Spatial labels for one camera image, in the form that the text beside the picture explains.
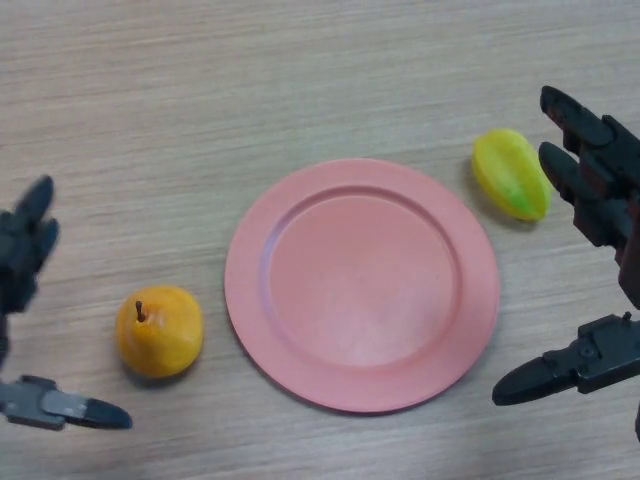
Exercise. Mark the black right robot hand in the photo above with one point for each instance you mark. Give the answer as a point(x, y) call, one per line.
point(605, 360)

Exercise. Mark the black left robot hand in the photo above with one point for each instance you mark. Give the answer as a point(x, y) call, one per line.
point(20, 250)

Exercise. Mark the yellow orange pear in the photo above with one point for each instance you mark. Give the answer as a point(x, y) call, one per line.
point(160, 340)

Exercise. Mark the pink round plate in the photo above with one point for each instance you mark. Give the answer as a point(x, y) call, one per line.
point(360, 287)

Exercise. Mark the yellow green starfruit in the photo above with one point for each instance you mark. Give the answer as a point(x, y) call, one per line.
point(510, 172)

